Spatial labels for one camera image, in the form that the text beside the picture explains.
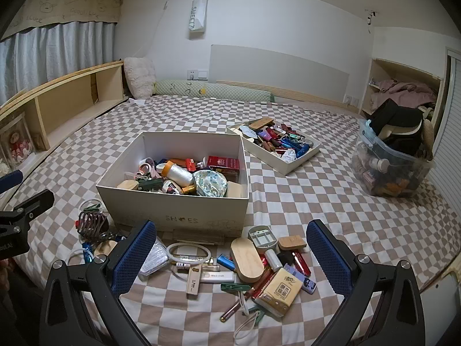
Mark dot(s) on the long white matchbox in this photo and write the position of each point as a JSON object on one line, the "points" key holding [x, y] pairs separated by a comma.
{"points": [[193, 283]]}

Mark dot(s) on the blue carabiner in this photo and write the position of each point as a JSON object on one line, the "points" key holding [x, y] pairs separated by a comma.
{"points": [[87, 254]]}

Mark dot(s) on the framed picture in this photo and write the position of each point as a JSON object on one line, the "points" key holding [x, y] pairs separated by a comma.
{"points": [[16, 144]]}

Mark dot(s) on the beige drawn valance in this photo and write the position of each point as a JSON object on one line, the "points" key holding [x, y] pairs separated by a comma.
{"points": [[72, 5]]}

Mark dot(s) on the clear plastic case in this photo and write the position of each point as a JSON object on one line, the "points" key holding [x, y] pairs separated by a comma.
{"points": [[155, 259]]}

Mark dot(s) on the shallow white box lid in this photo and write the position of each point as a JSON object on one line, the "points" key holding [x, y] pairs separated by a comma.
{"points": [[273, 162]]}

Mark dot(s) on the checkered bed sheet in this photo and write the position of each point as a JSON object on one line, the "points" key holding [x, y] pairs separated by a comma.
{"points": [[324, 205]]}

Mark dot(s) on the wooden tag block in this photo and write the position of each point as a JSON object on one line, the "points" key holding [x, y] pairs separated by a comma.
{"points": [[291, 242]]}

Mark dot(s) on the pink clothes pile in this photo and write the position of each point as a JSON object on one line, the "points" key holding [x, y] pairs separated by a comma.
{"points": [[403, 93]]}

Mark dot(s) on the white hanging paper bag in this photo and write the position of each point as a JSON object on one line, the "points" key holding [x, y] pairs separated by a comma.
{"points": [[198, 14]]}

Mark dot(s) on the green clothespin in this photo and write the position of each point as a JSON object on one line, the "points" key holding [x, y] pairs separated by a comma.
{"points": [[258, 315], [92, 207]]}

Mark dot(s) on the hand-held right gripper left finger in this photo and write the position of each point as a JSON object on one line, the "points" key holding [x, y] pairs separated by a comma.
{"points": [[133, 256]]}

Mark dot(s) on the floral fabric pouch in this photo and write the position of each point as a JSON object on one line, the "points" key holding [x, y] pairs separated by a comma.
{"points": [[210, 183]]}

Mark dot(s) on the brown hair claw clip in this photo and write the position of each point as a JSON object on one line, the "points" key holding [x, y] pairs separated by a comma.
{"points": [[92, 223]]}

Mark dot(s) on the red lighter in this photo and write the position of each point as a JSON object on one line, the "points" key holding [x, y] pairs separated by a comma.
{"points": [[301, 263]]}

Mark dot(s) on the white slatted door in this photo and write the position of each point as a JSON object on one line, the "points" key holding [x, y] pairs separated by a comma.
{"points": [[448, 133]]}

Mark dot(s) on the wooden closet shelf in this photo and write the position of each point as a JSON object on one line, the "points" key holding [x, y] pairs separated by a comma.
{"points": [[376, 72]]}

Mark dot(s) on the blue lighter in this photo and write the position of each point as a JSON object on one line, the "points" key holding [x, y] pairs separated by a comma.
{"points": [[226, 262]]}

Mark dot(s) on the large white shoe box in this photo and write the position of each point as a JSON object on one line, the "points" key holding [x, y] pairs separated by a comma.
{"points": [[144, 209]]}

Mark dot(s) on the white wall socket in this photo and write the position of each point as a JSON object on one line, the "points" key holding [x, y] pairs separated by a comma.
{"points": [[351, 100], [197, 74]]}

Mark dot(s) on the pile of colourful lighters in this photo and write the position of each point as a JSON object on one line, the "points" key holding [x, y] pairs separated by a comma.
{"points": [[281, 140]]}

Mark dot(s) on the large wooden oval box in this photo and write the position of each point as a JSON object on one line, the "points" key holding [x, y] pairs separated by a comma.
{"points": [[246, 259]]}

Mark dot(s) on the grey-blue curtain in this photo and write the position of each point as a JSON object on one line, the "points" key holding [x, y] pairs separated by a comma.
{"points": [[54, 54]]}

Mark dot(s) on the white fluffy pillow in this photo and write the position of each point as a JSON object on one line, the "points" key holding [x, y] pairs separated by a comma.
{"points": [[138, 77]]}

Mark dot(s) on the yellow tissue pack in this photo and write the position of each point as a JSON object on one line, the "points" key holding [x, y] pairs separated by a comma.
{"points": [[281, 292]]}

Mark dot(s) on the black bag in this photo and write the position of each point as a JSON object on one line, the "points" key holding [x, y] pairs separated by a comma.
{"points": [[396, 119]]}

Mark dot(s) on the small white cylinder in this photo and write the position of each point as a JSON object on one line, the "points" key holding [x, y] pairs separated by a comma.
{"points": [[274, 259]]}

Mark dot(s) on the wooden bedside shelf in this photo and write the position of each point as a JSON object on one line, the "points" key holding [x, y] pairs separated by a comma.
{"points": [[65, 104]]}

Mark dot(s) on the white headboard panel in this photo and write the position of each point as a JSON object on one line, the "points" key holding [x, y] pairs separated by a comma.
{"points": [[281, 68]]}

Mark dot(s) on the red cigarette box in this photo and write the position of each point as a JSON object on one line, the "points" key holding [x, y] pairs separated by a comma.
{"points": [[225, 164]]}

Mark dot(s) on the white paper scrap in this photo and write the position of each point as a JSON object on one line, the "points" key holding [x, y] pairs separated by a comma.
{"points": [[137, 101]]}

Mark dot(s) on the pink tape rolls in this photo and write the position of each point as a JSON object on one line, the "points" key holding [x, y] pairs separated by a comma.
{"points": [[147, 167]]}

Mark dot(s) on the red pen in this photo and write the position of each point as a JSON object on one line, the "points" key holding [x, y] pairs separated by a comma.
{"points": [[232, 310]]}

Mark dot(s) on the clear plastic storage bin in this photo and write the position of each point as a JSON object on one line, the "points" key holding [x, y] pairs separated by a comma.
{"points": [[396, 174]]}

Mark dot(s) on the small wooden oval lid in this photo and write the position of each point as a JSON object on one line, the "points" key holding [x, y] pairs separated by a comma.
{"points": [[106, 248]]}

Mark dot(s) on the grey plastic holder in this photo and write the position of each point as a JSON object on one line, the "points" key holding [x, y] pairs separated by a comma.
{"points": [[254, 238]]}

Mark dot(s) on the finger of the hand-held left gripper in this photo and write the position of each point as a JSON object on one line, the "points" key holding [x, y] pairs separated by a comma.
{"points": [[10, 181], [36, 200]]}

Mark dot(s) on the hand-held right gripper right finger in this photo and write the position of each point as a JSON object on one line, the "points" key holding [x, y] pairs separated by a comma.
{"points": [[327, 256]]}

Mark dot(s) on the green bolster pillow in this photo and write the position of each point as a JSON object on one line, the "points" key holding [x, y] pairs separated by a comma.
{"points": [[216, 90]]}

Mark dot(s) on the green plastic clip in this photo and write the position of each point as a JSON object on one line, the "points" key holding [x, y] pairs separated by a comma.
{"points": [[234, 287]]}

